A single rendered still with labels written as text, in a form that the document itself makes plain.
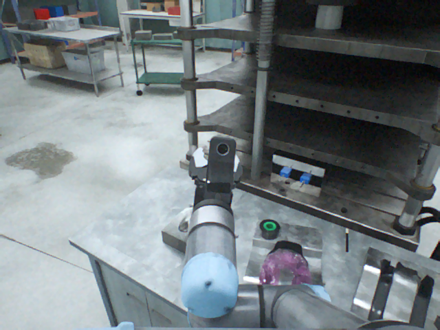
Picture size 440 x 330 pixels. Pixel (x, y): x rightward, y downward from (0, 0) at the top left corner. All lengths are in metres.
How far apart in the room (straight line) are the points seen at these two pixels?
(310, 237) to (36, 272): 1.94
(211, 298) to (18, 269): 2.35
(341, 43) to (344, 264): 0.88
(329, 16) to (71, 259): 2.25
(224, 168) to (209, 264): 0.18
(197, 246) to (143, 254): 0.93
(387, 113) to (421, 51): 0.25
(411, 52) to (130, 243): 1.33
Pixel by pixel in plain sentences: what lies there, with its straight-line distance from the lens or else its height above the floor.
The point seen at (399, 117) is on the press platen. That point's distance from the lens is 1.46.
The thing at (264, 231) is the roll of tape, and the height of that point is 0.94.
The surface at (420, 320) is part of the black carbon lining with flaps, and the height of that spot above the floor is 0.89.
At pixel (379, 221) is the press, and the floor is 0.79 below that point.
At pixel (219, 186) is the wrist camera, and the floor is 1.48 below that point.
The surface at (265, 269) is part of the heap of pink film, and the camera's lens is 1.15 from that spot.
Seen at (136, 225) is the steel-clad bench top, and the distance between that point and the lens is 1.50.
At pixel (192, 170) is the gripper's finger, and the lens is 0.60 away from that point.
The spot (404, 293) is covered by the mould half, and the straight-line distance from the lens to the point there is 1.22.
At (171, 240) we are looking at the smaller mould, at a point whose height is 0.84.
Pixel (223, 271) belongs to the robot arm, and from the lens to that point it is 0.42.
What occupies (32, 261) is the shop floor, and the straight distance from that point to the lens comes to 2.72.
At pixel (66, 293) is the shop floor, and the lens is 2.41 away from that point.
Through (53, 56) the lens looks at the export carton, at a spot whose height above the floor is 0.47.
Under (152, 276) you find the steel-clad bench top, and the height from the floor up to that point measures 0.80.
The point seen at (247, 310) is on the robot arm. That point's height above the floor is 1.37.
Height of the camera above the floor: 1.80
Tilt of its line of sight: 33 degrees down
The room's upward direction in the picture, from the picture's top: straight up
